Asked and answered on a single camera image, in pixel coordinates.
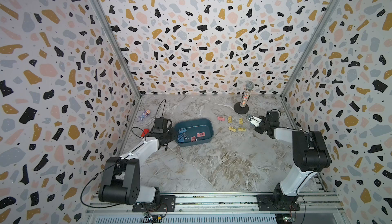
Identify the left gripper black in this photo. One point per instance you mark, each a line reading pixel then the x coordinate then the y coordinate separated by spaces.
pixel 172 132

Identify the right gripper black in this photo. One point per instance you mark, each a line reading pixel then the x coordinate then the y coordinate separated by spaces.
pixel 258 130

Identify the blue binder clip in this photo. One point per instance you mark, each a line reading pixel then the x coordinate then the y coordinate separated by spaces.
pixel 182 131
pixel 182 138

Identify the teal plastic storage box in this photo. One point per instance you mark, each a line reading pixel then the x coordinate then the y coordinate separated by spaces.
pixel 201 125

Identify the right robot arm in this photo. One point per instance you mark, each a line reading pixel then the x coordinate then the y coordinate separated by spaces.
pixel 310 156

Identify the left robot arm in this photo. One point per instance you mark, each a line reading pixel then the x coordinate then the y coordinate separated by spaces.
pixel 120 182

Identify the red rectangular block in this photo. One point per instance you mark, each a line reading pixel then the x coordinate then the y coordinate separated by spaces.
pixel 145 132

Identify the purple bunny plush toy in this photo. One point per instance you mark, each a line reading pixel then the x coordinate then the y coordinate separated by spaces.
pixel 144 115

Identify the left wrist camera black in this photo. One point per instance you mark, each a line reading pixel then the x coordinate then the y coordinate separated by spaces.
pixel 161 125

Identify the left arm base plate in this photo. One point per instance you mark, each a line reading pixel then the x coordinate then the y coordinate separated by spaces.
pixel 164 203

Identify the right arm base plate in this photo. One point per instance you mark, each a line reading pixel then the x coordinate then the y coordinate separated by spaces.
pixel 269 202

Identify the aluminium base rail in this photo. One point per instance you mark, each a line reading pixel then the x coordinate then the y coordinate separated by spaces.
pixel 223 208

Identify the aluminium frame corner post left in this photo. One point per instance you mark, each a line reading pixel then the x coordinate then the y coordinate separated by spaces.
pixel 111 39

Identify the aluminium frame corner post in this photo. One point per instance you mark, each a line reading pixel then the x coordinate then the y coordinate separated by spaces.
pixel 313 40
pixel 111 39

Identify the aluminium frame corner post right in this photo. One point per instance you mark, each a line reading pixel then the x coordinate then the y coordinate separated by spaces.
pixel 313 40

